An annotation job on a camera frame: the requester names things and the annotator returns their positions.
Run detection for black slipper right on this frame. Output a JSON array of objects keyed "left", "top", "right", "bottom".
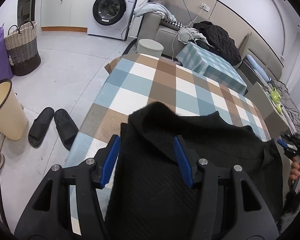
[{"left": 54, "top": 108, "right": 78, "bottom": 150}]

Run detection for light blue pillow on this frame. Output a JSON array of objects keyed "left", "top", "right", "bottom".
[{"left": 246, "top": 55, "right": 271, "bottom": 83}]

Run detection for black slipper left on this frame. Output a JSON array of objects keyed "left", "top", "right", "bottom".
[{"left": 28, "top": 107, "right": 55, "bottom": 148}]

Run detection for white lower cabinets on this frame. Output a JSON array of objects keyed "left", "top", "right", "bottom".
[{"left": 40, "top": 0, "right": 93, "bottom": 32}]

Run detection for white round stool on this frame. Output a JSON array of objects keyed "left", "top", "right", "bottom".
[{"left": 137, "top": 39, "right": 164, "bottom": 57}]

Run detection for black knit sweater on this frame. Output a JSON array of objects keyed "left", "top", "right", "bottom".
[{"left": 105, "top": 102, "right": 283, "bottom": 239}]

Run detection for black puffer jacket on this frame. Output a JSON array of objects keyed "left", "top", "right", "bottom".
[{"left": 193, "top": 21, "right": 242, "bottom": 66}]

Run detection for cream round trash bin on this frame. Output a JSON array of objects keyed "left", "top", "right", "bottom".
[{"left": 0, "top": 79, "right": 28, "bottom": 141}]

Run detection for plaid tablecloth brown blue white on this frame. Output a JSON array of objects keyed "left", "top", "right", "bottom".
[{"left": 66, "top": 54, "right": 281, "bottom": 239}]

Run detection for black slipper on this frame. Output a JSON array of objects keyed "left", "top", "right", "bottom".
[
  {"left": 28, "top": 107, "right": 55, "bottom": 148},
  {"left": 54, "top": 108, "right": 78, "bottom": 150}
]

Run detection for teal checked cloth covered table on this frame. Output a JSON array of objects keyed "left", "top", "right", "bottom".
[{"left": 176, "top": 42, "right": 247, "bottom": 95}]

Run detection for light blue blanket on sofa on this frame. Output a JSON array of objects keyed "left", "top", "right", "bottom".
[{"left": 133, "top": 2, "right": 177, "bottom": 22}]

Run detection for white front-load washing machine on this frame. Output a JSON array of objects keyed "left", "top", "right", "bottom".
[{"left": 87, "top": 0, "right": 137, "bottom": 41}]

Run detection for woven laundry basket with handles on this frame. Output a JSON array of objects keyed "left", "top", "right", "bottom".
[{"left": 4, "top": 20, "right": 41, "bottom": 76}]

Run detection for green plush toy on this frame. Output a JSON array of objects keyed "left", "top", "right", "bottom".
[{"left": 270, "top": 87, "right": 282, "bottom": 114}]

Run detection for grey sofa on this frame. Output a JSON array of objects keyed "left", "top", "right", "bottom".
[{"left": 138, "top": 12, "right": 185, "bottom": 57}]

